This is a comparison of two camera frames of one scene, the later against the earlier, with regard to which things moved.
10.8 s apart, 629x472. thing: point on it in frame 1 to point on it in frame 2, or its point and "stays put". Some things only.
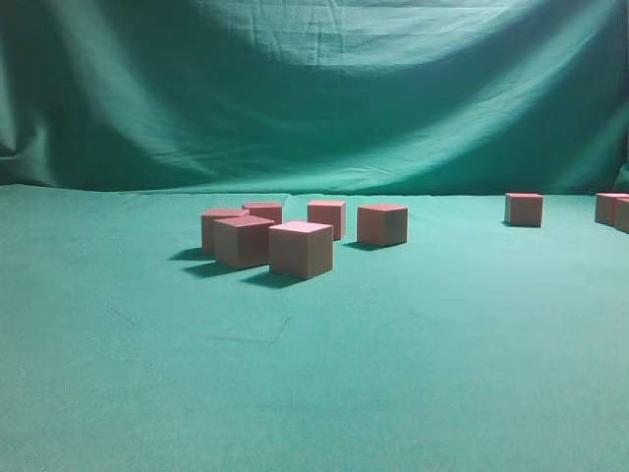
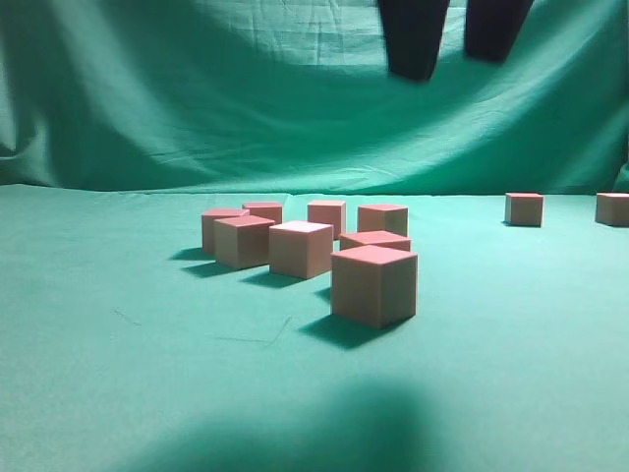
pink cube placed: (301, 249) stays put
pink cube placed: (329, 211) stays put
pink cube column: (526, 209) stays put
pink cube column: (207, 224) to (241, 241)
